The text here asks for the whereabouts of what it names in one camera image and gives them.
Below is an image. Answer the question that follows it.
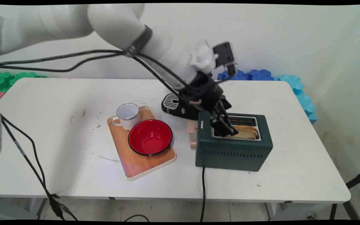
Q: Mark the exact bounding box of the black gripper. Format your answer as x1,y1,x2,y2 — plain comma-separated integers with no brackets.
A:
180,73,240,138

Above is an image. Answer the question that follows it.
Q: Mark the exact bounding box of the toasted bread slice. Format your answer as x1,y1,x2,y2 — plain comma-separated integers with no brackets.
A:
226,125,259,140

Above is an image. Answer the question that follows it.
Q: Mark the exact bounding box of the dark green toaster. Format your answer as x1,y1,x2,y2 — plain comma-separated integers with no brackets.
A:
195,111,273,172

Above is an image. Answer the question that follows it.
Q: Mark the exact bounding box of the dark blue foam mat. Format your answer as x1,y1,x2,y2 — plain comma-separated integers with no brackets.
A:
249,69,276,81
217,69,250,81

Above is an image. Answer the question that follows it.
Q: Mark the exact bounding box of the black coffee machine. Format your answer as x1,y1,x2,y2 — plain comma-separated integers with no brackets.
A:
161,92,201,121

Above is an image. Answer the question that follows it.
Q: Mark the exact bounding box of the red bowl black rim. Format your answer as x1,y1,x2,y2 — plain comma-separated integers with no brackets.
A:
128,119,173,156

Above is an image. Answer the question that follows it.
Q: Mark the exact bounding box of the cyan foam mat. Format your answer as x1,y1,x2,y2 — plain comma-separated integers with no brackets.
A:
274,74,318,125

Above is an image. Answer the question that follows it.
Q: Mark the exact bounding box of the wooden tray cream rim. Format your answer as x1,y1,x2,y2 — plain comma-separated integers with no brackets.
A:
107,105,177,182

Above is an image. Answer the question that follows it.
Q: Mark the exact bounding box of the white enamel mug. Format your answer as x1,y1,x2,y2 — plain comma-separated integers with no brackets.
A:
112,103,141,131

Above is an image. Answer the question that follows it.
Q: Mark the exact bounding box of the black tripod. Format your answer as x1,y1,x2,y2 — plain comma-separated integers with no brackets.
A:
329,169,360,221

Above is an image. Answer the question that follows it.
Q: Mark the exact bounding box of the green foam mat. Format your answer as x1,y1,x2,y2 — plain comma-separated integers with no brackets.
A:
0,72,47,93

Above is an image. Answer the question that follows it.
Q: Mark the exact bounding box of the black toaster power cable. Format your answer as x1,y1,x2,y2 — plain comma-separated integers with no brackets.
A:
200,167,206,222

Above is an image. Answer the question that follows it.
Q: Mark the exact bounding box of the black wrist camera white mount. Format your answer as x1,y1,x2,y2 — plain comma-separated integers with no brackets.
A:
191,39,238,76

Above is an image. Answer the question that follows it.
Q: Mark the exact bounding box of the black strap on arm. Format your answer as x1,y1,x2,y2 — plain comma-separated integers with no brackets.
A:
123,25,153,58

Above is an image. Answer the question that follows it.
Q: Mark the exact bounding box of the black cable loop on floor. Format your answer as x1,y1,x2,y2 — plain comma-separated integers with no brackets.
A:
123,214,150,222

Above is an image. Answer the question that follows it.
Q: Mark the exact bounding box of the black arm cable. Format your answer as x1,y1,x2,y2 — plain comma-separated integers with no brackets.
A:
0,52,196,102
0,49,199,103

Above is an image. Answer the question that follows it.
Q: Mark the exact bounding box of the black hanging cable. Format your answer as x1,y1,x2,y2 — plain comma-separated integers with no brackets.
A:
0,114,66,221
1,116,79,221

